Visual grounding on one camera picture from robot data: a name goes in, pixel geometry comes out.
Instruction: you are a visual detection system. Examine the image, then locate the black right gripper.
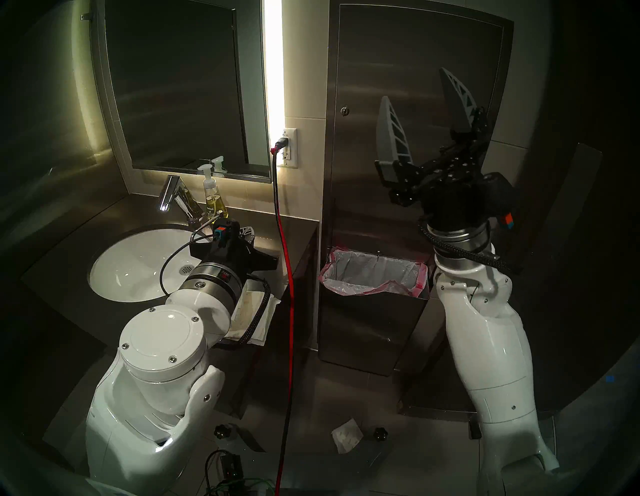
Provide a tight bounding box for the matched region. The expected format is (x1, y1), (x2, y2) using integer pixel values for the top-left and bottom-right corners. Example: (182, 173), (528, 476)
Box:
(374, 67), (519, 236)

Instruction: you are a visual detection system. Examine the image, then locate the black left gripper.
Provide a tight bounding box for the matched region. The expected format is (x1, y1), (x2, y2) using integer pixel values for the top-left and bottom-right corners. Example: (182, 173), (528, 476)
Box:
(190, 220), (279, 281)

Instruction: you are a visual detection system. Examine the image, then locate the stainless towel dispenser door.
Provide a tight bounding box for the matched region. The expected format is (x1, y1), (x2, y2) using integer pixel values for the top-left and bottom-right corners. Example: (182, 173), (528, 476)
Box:
(335, 4), (506, 236)

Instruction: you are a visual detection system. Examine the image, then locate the wrapped printed paper towel pack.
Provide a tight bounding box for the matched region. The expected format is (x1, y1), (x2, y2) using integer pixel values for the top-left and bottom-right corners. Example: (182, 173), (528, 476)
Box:
(227, 278), (267, 341)

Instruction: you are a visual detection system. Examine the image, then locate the pump soap bottle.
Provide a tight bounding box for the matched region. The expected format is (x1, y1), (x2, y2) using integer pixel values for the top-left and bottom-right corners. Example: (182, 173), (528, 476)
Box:
(197, 163), (230, 221)

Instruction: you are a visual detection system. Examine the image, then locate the chrome sink faucet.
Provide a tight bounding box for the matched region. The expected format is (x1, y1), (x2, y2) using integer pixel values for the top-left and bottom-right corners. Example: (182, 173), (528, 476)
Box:
(157, 175), (206, 224)

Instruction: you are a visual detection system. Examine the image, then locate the white round sink basin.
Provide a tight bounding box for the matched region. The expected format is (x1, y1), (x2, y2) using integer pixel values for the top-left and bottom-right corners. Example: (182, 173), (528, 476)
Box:
(87, 224), (212, 304)

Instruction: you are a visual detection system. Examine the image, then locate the stainless waste bin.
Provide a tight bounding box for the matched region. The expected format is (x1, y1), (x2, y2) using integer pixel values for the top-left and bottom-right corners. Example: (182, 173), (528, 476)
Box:
(317, 249), (432, 377)

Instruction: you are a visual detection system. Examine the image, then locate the dark vanity counter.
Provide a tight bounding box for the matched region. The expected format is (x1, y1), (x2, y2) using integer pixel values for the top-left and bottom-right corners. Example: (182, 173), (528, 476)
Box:
(20, 192), (321, 418)

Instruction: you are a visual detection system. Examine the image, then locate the crumpled white paper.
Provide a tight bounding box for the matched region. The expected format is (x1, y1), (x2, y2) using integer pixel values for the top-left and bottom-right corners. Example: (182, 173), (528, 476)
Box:
(331, 418), (364, 455)

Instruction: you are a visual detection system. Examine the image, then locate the black electronics box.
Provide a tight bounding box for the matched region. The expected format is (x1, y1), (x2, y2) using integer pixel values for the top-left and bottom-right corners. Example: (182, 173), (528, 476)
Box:
(220, 452), (246, 493)

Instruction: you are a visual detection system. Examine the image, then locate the braided black left arm cable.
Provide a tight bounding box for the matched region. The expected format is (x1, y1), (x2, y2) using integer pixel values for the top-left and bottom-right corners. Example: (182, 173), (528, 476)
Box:
(215, 274), (272, 349)

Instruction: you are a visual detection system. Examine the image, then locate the braided black arm cable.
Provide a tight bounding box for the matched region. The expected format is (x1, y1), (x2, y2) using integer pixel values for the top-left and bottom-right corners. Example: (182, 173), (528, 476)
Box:
(417, 217), (522, 277)
(215, 274), (272, 349)

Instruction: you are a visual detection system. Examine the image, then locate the white wall outlet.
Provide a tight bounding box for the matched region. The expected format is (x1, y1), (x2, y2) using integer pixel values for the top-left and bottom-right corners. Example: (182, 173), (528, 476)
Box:
(276, 127), (299, 169)

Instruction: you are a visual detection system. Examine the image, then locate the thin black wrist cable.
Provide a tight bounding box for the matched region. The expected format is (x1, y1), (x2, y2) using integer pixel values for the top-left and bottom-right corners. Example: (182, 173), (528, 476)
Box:
(159, 212), (223, 297)

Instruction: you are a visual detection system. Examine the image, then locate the red cable with black plug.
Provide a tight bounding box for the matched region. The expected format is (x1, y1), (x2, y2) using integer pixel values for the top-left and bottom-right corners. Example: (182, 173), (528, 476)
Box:
(270, 136), (296, 496)

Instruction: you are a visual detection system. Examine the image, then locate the stainless steel wall panel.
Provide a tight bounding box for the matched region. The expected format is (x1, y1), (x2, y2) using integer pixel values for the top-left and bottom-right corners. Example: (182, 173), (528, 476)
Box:
(317, 0), (516, 377)

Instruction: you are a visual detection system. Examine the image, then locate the braided black right arm cable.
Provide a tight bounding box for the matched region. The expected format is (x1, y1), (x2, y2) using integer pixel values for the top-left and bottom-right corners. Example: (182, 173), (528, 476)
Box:
(417, 217), (522, 277)

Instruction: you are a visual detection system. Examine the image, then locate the framed wall mirror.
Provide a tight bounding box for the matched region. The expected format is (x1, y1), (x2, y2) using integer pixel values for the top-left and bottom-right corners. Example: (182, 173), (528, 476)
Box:
(90, 0), (273, 183)

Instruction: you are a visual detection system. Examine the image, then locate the vertical wall light strip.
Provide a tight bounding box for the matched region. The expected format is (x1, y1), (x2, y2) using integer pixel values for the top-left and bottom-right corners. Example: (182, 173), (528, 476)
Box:
(263, 0), (286, 146)

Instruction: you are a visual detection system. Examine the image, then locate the thin green cable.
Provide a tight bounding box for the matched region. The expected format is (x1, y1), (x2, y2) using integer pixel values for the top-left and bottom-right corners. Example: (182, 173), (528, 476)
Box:
(202, 477), (276, 496)

